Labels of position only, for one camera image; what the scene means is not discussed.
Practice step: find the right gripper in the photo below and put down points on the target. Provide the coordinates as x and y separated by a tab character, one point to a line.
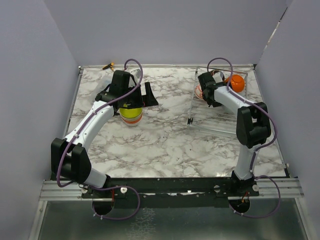
216	103

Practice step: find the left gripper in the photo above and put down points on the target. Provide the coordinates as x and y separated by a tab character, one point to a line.
145	100

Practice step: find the orange floral pattern bowl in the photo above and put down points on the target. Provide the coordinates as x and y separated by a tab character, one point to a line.
198	92

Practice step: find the white bowl orange outside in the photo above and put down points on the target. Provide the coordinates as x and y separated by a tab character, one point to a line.
237	83

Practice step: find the beige bowl dark outside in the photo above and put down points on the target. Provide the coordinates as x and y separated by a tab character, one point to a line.
217	72

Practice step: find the white bowl grey outside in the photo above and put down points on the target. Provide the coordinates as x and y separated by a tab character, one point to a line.
214	104

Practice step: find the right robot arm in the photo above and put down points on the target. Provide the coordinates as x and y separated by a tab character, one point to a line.
253	126

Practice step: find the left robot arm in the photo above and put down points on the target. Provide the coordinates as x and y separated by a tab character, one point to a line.
69	157

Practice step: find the lime green bowl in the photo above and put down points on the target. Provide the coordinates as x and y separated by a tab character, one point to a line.
130	113

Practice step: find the white orange striped bowl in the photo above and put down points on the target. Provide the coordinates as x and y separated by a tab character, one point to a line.
132	121

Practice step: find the clear plastic parts box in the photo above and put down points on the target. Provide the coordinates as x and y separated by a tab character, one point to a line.
102	84

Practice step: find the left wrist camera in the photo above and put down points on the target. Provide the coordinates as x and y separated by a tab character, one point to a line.
136	74

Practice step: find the yellow black T-handle key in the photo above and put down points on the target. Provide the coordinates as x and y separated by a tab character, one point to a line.
108	66

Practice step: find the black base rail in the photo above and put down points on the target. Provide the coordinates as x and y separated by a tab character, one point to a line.
170	192

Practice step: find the aluminium frame rail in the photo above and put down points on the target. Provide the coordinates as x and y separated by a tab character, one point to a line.
50	191

